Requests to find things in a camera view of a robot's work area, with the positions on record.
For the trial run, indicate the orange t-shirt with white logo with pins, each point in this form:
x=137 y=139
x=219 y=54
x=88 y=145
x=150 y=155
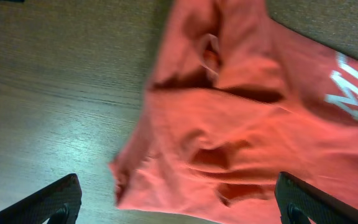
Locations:
x=234 y=99

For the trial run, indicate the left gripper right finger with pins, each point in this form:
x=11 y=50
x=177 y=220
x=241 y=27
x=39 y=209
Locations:
x=302 y=203

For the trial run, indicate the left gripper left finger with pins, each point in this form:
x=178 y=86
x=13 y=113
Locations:
x=58 y=202

